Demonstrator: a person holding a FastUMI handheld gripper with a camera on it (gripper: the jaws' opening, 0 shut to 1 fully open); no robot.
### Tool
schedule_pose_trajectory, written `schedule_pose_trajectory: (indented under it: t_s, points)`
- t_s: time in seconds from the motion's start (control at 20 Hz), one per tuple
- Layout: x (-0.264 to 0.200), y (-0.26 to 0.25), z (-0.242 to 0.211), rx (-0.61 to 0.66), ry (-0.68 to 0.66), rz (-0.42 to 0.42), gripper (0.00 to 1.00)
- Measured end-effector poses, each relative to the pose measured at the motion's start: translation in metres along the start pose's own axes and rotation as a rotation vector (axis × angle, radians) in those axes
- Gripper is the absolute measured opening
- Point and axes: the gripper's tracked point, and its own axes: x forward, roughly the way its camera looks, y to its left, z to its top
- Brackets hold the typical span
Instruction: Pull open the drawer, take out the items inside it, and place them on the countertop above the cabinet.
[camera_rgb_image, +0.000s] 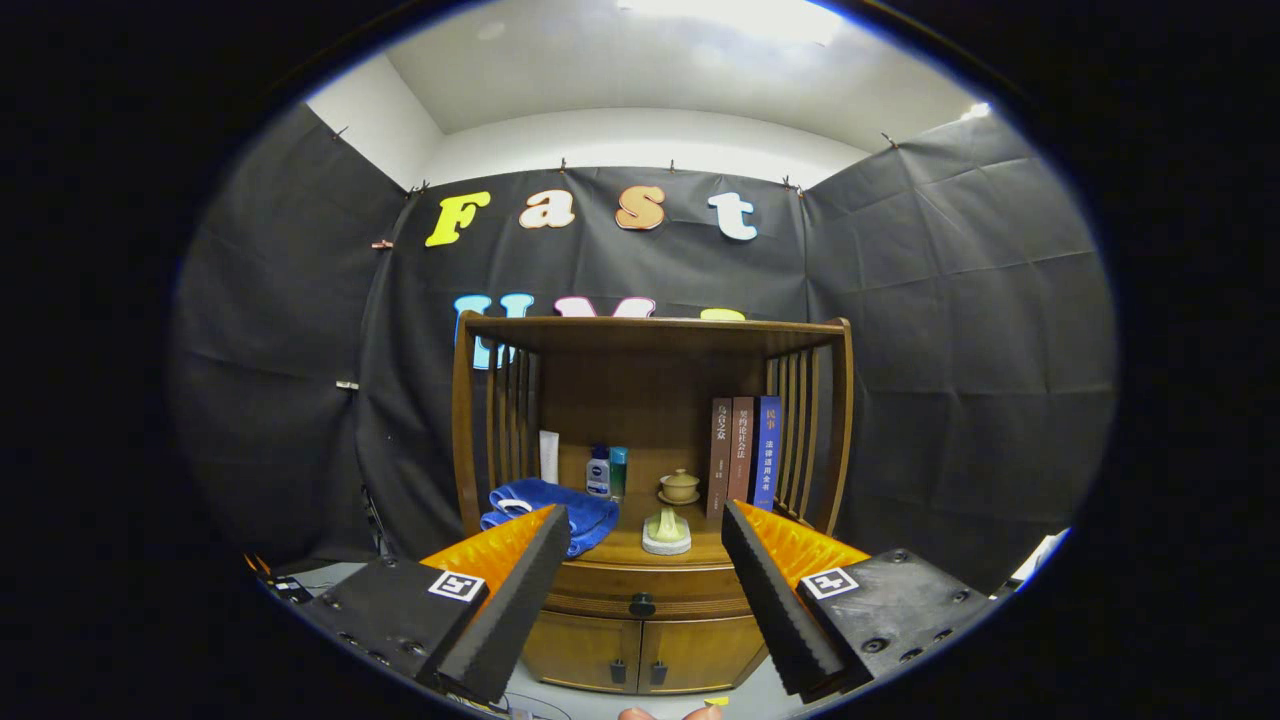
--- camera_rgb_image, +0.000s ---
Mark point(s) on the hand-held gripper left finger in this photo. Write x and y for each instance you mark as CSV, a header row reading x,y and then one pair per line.
x,y
520,610

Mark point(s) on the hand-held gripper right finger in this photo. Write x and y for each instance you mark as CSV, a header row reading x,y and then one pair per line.
x,y
780,610

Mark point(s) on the wooden drawer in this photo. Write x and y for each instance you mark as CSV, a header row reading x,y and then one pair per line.
x,y
600,590

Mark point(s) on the pale green soap with dish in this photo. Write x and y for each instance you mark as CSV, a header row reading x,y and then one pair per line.
x,y
666,540

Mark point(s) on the wooden cabinet door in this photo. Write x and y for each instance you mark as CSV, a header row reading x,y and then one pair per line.
x,y
700,650
580,650

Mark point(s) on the wooden countertop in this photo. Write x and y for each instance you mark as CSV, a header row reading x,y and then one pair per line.
x,y
625,545

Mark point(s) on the wooden cabinet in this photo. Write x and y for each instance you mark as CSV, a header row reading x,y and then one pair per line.
x,y
640,400

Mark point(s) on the folded blue towel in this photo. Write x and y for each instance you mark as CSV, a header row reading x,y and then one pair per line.
x,y
585,515

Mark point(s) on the white tube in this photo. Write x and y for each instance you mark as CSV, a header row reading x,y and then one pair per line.
x,y
549,458

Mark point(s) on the white bottle blue cap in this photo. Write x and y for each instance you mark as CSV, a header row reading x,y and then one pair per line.
x,y
598,475

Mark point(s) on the beige lidded teacup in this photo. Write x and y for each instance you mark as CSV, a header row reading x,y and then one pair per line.
x,y
679,487

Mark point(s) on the blue book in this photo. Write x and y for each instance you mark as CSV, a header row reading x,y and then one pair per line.
x,y
767,450

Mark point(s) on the reddish brown book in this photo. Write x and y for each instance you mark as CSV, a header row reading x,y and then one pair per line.
x,y
741,450

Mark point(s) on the dark brown book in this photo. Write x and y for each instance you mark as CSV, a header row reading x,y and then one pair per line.
x,y
719,455

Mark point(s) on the teal bottle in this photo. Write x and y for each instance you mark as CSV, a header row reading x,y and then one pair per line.
x,y
619,475

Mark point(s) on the black device with orange parts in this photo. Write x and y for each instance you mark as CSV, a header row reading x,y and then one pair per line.
x,y
285,585

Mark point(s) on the black backdrop cloth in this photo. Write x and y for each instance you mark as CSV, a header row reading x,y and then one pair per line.
x,y
950,300

